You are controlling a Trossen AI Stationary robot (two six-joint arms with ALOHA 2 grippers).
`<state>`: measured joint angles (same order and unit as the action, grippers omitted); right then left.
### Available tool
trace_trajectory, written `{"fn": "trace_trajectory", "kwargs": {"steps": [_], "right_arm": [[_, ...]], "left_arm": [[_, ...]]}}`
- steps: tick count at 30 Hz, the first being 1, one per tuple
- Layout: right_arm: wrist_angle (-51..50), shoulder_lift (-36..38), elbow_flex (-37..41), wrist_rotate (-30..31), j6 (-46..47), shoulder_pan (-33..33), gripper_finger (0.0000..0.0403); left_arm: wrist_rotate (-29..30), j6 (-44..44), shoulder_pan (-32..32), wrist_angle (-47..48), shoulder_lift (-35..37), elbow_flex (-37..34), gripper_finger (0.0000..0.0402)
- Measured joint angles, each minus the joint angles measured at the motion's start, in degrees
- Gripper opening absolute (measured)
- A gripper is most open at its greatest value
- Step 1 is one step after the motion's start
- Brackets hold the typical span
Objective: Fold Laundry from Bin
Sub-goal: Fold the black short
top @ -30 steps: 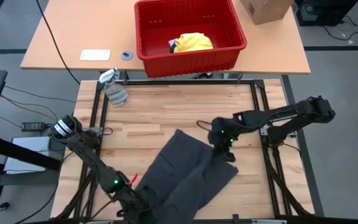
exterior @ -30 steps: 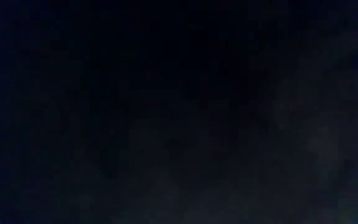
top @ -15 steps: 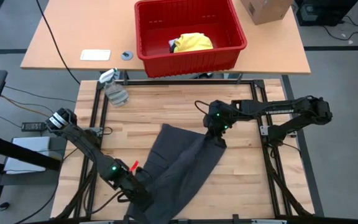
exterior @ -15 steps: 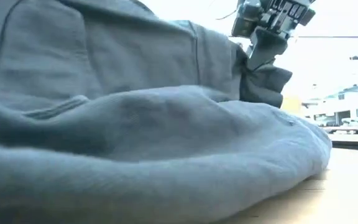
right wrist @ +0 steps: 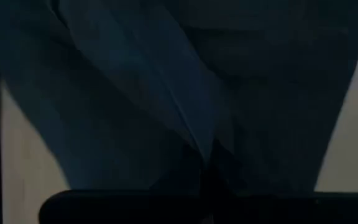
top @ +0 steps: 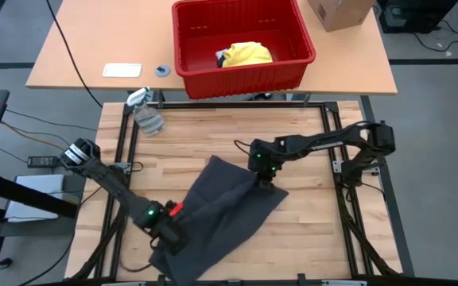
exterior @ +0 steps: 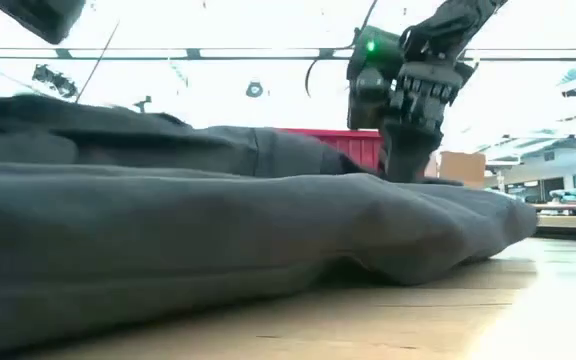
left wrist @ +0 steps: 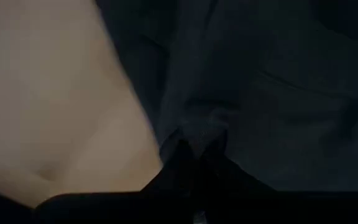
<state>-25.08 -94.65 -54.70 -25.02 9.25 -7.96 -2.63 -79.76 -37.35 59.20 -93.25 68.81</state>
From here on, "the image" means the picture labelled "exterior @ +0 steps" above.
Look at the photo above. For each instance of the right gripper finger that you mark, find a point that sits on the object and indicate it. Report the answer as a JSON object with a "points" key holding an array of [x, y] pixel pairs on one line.
{"points": [[410, 155]]}

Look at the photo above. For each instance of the dark grey shorts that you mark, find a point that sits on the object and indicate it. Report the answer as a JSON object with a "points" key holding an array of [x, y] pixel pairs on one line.
{"points": [[218, 235]]}

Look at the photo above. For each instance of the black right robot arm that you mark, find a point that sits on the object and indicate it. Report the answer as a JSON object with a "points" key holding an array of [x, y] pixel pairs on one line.
{"points": [[453, 25]]}

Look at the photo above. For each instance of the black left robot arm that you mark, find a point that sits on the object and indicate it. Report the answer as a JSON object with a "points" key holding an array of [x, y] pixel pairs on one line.
{"points": [[43, 15]]}

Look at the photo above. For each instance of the red plastic laundry bin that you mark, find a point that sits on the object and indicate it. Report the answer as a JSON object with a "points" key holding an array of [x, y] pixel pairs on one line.
{"points": [[353, 147]]}

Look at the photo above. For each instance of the cardboard box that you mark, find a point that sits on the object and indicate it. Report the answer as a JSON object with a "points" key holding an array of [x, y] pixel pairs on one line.
{"points": [[463, 167]]}

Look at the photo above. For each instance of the distant wooden table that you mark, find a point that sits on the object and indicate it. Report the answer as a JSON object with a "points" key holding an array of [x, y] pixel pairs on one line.
{"points": [[568, 206]]}

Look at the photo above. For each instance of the round ceiling fixture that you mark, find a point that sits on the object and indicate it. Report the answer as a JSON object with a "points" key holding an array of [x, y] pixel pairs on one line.
{"points": [[254, 90]]}

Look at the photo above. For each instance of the black ceiling fixture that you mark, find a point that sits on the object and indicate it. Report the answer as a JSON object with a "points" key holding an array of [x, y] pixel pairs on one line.
{"points": [[55, 80]]}

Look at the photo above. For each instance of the black overhead frame bar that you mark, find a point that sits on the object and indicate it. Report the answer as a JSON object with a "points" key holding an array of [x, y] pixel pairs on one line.
{"points": [[193, 53]]}

